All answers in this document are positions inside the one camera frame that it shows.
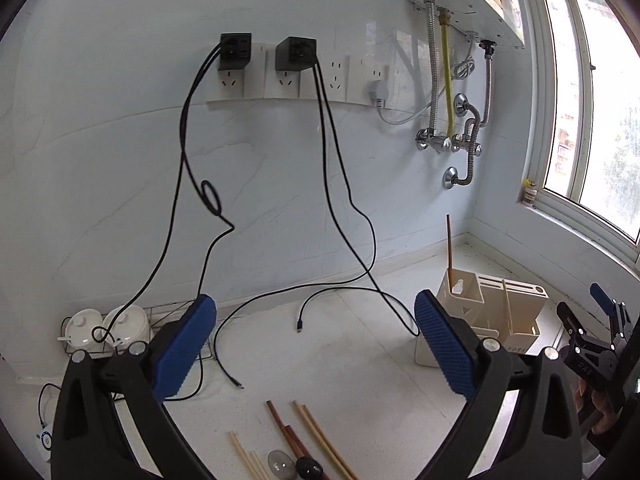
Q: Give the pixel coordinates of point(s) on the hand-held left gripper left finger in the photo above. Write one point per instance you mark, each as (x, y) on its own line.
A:
(185, 345)

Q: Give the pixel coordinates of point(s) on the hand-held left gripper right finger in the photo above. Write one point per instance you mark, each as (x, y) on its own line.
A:
(445, 345)

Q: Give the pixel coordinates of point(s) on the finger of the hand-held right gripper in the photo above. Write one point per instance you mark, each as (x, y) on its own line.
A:
(600, 296)
(575, 330)

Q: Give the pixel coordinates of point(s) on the cream plastic utensil holder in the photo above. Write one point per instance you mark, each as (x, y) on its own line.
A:
(525, 330)

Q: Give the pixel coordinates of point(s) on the tan wooden chopstick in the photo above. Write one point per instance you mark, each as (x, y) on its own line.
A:
(450, 250)

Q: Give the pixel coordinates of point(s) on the light bamboo chopstick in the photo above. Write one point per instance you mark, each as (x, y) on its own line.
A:
(248, 457)
(240, 452)
(315, 435)
(260, 465)
(327, 442)

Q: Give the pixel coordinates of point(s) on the clear grey plastic spoon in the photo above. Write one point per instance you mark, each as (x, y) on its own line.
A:
(280, 465)

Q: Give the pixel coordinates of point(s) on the black plastic spoon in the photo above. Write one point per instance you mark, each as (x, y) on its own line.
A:
(308, 469)

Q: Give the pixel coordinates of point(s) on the person's right hand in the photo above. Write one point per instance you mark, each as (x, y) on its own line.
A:
(602, 412)

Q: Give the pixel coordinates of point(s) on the white ceramic bowl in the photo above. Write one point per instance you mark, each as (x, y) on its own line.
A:
(82, 330)
(130, 325)

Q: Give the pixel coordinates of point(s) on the small jar with yellow lid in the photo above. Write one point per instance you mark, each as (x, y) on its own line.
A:
(529, 194)

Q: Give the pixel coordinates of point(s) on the chrome pipe valve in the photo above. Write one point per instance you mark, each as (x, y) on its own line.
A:
(440, 144)

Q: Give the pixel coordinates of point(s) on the white power plug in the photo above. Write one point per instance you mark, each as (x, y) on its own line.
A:
(378, 92)

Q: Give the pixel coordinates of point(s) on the black power adapter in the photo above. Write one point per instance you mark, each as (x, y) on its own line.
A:
(235, 52)
(296, 54)

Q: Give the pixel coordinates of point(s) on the white window frame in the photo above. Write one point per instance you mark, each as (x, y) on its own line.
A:
(542, 110)

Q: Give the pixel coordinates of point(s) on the round metal wall flange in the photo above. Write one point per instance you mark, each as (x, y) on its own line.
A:
(460, 101)

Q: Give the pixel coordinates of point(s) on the white wall socket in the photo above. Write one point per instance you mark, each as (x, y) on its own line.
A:
(230, 82)
(360, 77)
(285, 82)
(335, 80)

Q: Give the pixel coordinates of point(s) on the white wall water heater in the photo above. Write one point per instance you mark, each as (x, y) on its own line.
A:
(450, 0)

